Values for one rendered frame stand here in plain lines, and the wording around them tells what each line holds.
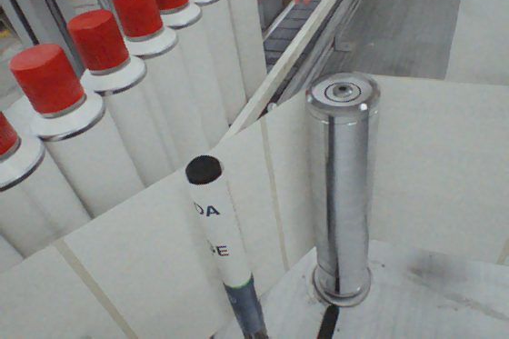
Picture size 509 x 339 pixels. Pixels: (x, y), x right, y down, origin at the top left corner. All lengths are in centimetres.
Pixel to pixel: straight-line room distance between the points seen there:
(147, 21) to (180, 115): 9
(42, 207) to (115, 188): 6
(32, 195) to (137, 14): 16
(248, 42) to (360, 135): 30
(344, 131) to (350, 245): 10
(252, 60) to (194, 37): 13
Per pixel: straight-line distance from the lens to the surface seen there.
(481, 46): 39
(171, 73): 36
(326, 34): 69
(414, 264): 37
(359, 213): 25
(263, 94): 49
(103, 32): 30
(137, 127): 33
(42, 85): 28
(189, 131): 39
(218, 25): 44
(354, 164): 22
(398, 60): 61
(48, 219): 29
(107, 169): 31
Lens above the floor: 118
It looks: 41 degrees down
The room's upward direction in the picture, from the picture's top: 11 degrees counter-clockwise
